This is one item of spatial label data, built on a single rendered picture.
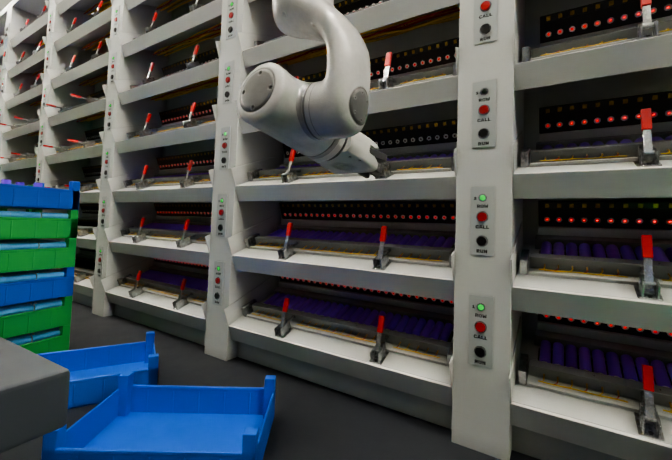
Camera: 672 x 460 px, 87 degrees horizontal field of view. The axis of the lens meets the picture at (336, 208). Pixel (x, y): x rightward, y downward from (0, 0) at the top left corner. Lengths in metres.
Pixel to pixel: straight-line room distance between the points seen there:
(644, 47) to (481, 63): 0.23
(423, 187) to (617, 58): 0.36
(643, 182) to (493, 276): 0.26
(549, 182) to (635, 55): 0.22
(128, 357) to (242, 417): 0.43
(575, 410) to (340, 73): 0.62
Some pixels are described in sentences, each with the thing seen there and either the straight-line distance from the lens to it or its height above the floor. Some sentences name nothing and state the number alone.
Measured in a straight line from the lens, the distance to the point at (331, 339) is 0.89.
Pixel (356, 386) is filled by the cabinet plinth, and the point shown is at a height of 0.02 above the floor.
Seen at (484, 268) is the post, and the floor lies 0.32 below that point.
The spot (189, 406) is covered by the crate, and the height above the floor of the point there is 0.02.
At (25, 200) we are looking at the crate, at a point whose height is 0.42.
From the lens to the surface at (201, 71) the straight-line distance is 1.26.
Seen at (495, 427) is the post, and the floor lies 0.05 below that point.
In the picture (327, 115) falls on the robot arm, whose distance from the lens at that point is 0.44.
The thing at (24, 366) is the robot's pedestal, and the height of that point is 0.28.
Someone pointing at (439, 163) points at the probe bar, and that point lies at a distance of 0.77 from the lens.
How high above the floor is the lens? 0.38
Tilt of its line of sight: 3 degrees up
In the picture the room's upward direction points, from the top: 2 degrees clockwise
